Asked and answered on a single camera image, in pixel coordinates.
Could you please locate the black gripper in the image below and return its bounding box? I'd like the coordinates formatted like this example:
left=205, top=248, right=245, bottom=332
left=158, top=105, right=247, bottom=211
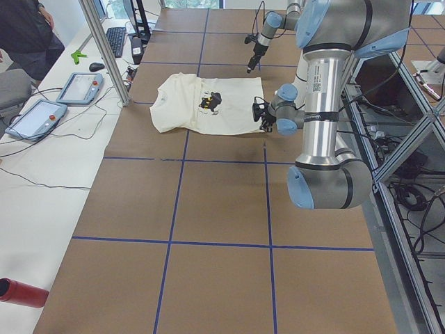
left=247, top=43, right=267, bottom=73
left=252, top=97, right=277, bottom=131

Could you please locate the cream long-sleeve cat shirt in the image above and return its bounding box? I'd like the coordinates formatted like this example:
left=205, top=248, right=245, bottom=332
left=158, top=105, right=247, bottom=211
left=150, top=72, right=263, bottom=136

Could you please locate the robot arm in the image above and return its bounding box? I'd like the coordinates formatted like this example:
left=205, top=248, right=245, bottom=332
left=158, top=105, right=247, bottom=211
left=244, top=1, right=306, bottom=73
left=248, top=1, right=412, bottom=209

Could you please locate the person in dark clothes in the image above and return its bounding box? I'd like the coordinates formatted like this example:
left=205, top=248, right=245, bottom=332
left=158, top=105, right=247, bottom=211
left=1, top=0, right=65, bottom=81

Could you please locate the black keyboard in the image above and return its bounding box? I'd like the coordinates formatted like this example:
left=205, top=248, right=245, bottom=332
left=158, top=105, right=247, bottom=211
left=106, top=27, right=127, bottom=58

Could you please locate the brown paper table cover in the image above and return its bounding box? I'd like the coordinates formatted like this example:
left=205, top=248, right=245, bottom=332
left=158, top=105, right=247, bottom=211
left=35, top=9, right=397, bottom=333

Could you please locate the black computer mouse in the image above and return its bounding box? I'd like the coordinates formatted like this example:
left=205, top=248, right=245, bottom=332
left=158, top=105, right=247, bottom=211
left=88, top=62, right=105, bottom=72

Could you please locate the teach pendant far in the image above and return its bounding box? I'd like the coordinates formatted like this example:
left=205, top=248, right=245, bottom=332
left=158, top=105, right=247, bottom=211
left=56, top=72, right=104, bottom=105

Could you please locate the teach pendant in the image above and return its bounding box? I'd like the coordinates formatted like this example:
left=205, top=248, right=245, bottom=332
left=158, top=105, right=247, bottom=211
left=5, top=99, right=67, bottom=141
left=56, top=72, right=104, bottom=105

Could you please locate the green plastic tool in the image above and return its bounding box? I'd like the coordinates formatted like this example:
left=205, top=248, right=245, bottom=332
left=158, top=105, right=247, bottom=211
left=71, top=50, right=88, bottom=65

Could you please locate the teach pendant near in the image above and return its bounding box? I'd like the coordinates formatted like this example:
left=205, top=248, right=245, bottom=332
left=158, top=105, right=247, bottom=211
left=5, top=99, right=67, bottom=141

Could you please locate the grey office chair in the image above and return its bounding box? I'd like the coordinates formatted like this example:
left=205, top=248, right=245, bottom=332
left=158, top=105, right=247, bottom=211
left=1, top=69, right=31, bottom=120

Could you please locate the red water bottle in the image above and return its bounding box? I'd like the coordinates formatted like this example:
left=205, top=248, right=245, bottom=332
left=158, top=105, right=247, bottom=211
left=1, top=278, right=49, bottom=308

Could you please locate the aluminium frame side rack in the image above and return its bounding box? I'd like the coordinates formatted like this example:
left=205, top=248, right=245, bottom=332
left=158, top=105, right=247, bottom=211
left=342, top=53, right=444, bottom=333

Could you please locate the aluminium frame post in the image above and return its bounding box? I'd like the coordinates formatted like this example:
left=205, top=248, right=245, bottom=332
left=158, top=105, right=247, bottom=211
left=79, top=0, right=130, bottom=106

